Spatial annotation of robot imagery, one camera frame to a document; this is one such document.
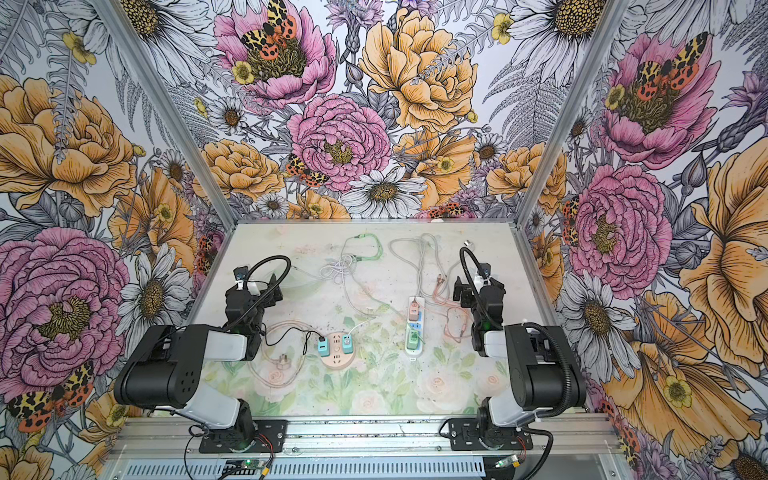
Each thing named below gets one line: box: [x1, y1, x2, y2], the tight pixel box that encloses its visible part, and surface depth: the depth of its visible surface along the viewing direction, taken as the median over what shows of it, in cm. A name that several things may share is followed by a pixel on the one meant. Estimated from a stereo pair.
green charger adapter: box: [407, 330, 419, 350], surface depth 85 cm
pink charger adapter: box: [409, 298, 419, 322], surface depth 91 cm
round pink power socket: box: [320, 331, 356, 370], surface depth 87 cm
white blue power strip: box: [405, 296, 425, 357], surface depth 92 cm
